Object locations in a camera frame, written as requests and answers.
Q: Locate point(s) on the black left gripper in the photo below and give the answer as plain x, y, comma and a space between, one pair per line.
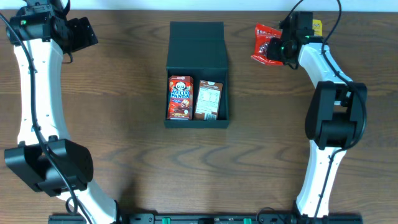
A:
84, 36

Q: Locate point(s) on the red Haribo candy bag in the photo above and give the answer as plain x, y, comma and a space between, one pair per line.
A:
263, 35

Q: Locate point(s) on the brown Pocky box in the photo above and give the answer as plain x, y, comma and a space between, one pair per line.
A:
208, 100

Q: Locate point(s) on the yellow candy bag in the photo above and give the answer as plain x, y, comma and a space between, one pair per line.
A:
317, 26

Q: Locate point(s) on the dark green box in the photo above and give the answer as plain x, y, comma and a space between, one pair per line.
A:
198, 50

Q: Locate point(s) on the red Hello Panda box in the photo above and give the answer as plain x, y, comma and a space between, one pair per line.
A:
180, 97

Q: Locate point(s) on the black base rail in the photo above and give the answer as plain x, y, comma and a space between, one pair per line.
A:
265, 218

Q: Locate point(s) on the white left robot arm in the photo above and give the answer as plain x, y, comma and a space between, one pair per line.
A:
45, 158

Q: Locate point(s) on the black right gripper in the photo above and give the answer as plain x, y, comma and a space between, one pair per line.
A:
272, 43

